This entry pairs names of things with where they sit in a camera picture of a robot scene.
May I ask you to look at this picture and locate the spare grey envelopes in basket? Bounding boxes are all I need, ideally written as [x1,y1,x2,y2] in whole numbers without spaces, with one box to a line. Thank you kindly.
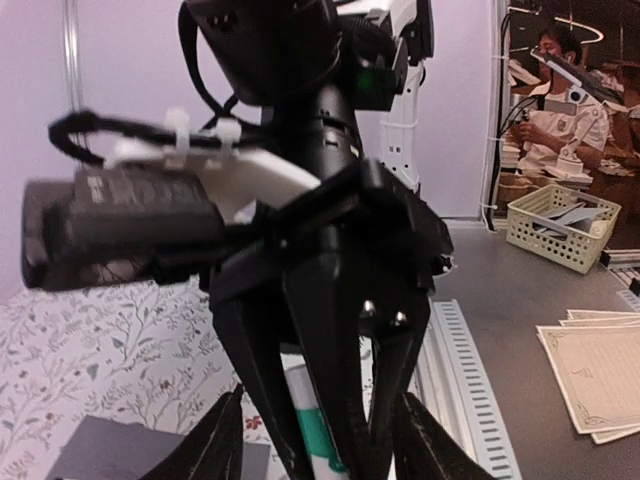
[533,202,608,238]

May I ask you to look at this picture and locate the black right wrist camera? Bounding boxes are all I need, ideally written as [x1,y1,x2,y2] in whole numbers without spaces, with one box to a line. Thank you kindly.
[20,168,224,292]

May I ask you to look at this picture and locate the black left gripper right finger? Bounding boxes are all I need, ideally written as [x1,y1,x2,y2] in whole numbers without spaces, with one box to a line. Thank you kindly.
[397,392,492,480]

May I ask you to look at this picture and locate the black right camera cable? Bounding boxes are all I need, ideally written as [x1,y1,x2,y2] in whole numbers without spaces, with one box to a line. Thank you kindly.
[47,19,266,166]

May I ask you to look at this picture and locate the aluminium slotted front rail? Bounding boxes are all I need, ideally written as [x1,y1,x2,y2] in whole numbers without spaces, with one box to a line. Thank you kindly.
[414,300,522,479]

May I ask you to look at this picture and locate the floral patterned table mat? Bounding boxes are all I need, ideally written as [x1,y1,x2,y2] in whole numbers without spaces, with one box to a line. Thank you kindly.
[1,281,239,479]

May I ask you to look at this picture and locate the green perforated storage basket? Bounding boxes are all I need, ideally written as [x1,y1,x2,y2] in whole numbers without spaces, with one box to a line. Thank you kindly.
[506,185,621,274]

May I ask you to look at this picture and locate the seated person in background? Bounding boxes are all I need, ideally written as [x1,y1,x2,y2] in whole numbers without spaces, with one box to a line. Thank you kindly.
[509,24,611,176]

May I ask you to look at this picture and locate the left aluminium frame post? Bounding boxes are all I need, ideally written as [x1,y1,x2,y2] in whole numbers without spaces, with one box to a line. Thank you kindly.
[61,0,83,110]

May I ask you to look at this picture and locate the grey-blue envelope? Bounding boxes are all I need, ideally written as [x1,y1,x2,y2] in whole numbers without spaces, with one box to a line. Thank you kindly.
[47,414,271,480]

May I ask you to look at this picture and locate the stack of spare letter papers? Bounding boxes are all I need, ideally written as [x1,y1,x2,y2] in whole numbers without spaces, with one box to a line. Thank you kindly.
[536,310,639,445]

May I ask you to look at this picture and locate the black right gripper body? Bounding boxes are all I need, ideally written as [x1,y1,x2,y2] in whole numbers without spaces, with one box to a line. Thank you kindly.
[209,157,456,346]

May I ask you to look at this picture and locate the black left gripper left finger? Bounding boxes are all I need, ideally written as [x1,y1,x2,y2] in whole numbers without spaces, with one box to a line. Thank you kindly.
[140,384,244,480]

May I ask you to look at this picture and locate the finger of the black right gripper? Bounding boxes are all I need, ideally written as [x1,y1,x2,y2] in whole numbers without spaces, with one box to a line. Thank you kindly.
[212,279,320,479]
[349,319,429,479]

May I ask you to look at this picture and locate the green glue stick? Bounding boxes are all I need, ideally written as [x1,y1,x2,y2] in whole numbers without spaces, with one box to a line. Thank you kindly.
[281,354,348,480]

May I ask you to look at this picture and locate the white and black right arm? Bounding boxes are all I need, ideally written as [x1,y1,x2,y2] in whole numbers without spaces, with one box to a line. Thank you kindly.
[178,1,453,479]

